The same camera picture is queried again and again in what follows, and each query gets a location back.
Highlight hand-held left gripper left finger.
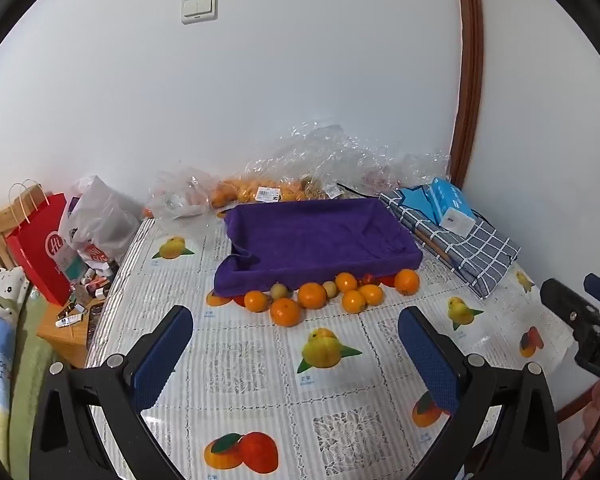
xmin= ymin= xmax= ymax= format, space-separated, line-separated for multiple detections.
xmin=29 ymin=305 xmax=195 ymax=480

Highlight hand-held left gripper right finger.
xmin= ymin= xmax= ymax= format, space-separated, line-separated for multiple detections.
xmin=397 ymin=306 xmax=566 ymax=480

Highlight purple towel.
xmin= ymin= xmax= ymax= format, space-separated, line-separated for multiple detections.
xmin=214 ymin=198 xmax=424 ymax=301

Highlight grey plaid cloth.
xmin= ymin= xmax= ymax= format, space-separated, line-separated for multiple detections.
xmin=379 ymin=190 xmax=522 ymax=301

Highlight wooden bedside table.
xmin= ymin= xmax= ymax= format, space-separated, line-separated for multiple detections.
xmin=36 ymin=260 xmax=117 ymax=368

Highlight wooden sticks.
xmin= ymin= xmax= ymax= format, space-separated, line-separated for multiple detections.
xmin=414 ymin=232 xmax=454 ymax=267

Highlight row of loose oranges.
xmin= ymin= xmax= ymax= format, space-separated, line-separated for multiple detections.
xmin=298 ymin=271 xmax=367 ymax=314

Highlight green blanket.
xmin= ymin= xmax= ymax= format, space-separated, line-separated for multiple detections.
xmin=0 ymin=285 xmax=57 ymax=466

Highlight blue tissue pack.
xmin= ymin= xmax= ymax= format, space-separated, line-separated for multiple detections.
xmin=425 ymin=177 xmax=477 ymax=237

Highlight white plastic bag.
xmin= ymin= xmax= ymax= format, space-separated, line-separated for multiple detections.
xmin=60 ymin=176 xmax=142 ymax=267

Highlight small clear plastic bag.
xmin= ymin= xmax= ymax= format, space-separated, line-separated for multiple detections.
xmin=145 ymin=167 xmax=222 ymax=219

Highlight blue paper packet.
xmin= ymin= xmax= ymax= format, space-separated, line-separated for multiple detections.
xmin=401 ymin=186 xmax=438 ymax=224

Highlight red paper bag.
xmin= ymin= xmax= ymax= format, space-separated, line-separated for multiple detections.
xmin=5 ymin=179 xmax=74 ymax=307

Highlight dotted white pillow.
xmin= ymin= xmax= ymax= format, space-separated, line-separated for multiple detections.
xmin=0 ymin=266 xmax=31 ymax=312

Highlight clear bag of oranges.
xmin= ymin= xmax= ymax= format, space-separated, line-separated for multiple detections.
xmin=210 ymin=175 xmax=311 ymax=208

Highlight clear bag of brown fruit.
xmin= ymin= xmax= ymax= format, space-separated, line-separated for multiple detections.
xmin=300 ymin=175 xmax=347 ymax=201

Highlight large crumpled clear plastic bag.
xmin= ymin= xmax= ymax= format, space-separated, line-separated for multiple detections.
xmin=245 ymin=120 xmax=453 ymax=201

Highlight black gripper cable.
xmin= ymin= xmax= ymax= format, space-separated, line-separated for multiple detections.
xmin=565 ymin=385 xmax=600 ymax=480

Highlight brown wooden door frame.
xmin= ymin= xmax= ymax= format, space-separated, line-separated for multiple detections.
xmin=450 ymin=0 xmax=485 ymax=192

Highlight white light switch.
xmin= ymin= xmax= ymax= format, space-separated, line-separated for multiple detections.
xmin=181 ymin=0 xmax=219 ymax=25

